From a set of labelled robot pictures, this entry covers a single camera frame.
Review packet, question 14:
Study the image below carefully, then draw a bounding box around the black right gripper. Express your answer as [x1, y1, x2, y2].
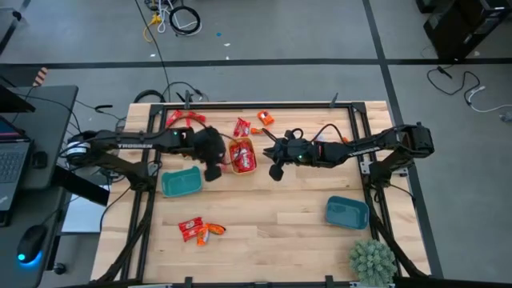
[262, 130, 323, 165]

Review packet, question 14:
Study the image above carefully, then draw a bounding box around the red Skittles candy bag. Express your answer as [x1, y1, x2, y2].
[230, 142, 243, 171]
[238, 140, 257, 171]

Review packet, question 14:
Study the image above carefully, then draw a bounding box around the yellow plastic bin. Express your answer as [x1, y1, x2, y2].
[228, 137, 258, 175]

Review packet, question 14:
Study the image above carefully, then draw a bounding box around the light green plastic bin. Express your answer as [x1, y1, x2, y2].
[161, 166, 204, 198]

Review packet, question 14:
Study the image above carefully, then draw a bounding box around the dark teal plastic bin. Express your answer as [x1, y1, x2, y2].
[324, 194, 370, 230]

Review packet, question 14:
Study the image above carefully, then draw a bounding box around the white sheet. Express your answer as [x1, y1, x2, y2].
[62, 195, 106, 234]

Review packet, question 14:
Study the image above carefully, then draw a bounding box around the green artificial plant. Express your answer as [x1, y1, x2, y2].
[348, 238, 398, 287]

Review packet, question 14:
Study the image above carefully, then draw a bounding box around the black desk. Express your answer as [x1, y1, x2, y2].
[0, 85, 79, 288]

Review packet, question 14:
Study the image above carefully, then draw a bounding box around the orange black striped block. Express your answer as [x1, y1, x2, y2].
[31, 66, 50, 88]

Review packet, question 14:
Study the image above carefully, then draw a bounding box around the grey laptop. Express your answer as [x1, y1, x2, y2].
[0, 115, 32, 212]

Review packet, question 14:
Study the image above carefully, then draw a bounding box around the black computer mouse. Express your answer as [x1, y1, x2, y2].
[17, 224, 48, 265]

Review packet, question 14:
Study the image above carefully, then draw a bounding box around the black cabinet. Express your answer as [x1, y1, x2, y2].
[415, 0, 512, 61]

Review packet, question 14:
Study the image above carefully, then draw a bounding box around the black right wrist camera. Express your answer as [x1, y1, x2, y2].
[268, 162, 286, 182]

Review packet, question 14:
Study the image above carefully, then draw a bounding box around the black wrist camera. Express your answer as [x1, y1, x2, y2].
[204, 164, 223, 182]
[268, 162, 286, 182]

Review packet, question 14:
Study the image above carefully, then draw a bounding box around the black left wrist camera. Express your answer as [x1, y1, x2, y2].
[204, 164, 223, 182]

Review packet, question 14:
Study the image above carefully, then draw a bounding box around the black aluminium rig frame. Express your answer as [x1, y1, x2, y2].
[94, 90, 432, 288]

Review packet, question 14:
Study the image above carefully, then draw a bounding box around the black cable loop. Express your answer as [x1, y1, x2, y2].
[133, 89, 166, 104]

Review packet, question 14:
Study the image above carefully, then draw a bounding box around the long black floor cable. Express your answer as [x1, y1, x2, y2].
[134, 0, 172, 103]

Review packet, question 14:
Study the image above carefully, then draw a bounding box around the white cable bundle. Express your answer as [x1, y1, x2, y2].
[157, 0, 201, 37]

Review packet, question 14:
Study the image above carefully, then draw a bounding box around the black cable coil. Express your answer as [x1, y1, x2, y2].
[169, 6, 202, 36]

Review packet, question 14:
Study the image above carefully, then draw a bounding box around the yellow cable with plug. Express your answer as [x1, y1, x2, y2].
[142, 14, 163, 43]

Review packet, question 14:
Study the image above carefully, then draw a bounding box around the white floor cable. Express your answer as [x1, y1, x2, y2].
[467, 85, 512, 114]

